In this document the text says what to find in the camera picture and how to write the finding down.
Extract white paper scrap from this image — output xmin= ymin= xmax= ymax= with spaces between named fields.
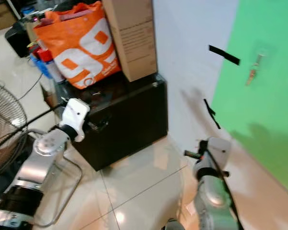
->
xmin=184 ymin=201 xmax=198 ymax=217

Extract clear wall hook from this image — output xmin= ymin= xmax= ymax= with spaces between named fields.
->
xmin=252 ymin=42 xmax=273 ymax=63

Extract black glossy cabinet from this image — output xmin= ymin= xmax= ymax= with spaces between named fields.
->
xmin=54 ymin=72 xmax=169 ymax=172

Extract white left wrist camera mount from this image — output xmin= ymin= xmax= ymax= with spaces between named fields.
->
xmin=61 ymin=98 xmax=91 ymax=142

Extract wide black tape strip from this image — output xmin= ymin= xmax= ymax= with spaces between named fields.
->
xmin=208 ymin=45 xmax=241 ymax=66

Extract thin black tape strip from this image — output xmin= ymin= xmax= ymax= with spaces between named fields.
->
xmin=203 ymin=98 xmax=222 ymax=130

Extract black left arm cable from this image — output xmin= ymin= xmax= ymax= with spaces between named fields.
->
xmin=0 ymin=106 xmax=64 ymax=153

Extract dark robot foot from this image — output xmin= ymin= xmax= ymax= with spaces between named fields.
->
xmin=163 ymin=218 xmax=184 ymax=230

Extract orange white shopping bag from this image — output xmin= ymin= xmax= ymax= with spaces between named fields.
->
xmin=33 ymin=1 xmax=122 ymax=90

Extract black wire floor fan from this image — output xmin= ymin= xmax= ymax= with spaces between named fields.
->
xmin=0 ymin=80 xmax=29 ymax=177

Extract blue plastic item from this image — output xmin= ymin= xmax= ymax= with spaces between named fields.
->
xmin=29 ymin=53 xmax=55 ymax=80

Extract thin black floor cable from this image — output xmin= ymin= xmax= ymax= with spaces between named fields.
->
xmin=16 ymin=72 xmax=44 ymax=102

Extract keys with red tag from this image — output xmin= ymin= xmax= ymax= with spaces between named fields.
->
xmin=245 ymin=54 xmax=265 ymax=87

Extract chrome tube fan stand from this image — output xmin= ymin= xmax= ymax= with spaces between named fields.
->
xmin=19 ymin=128 xmax=84 ymax=229

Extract black bin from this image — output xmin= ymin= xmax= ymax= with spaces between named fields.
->
xmin=4 ymin=20 xmax=31 ymax=58

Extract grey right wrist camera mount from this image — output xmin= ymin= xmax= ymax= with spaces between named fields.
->
xmin=208 ymin=137 xmax=232 ymax=167

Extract small brown cardboard box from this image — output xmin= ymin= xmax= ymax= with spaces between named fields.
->
xmin=0 ymin=2 xmax=18 ymax=31

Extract red capped spray can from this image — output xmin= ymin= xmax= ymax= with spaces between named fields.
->
xmin=41 ymin=47 xmax=68 ymax=83

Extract tall brown cardboard box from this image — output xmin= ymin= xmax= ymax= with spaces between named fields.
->
xmin=102 ymin=0 xmax=159 ymax=82

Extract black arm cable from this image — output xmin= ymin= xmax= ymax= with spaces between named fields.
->
xmin=0 ymin=106 xmax=64 ymax=153
xmin=205 ymin=146 xmax=242 ymax=228

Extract green wall sheet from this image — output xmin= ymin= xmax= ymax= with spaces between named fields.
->
xmin=211 ymin=0 xmax=288 ymax=198

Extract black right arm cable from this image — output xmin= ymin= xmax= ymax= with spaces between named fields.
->
xmin=205 ymin=146 xmax=242 ymax=228

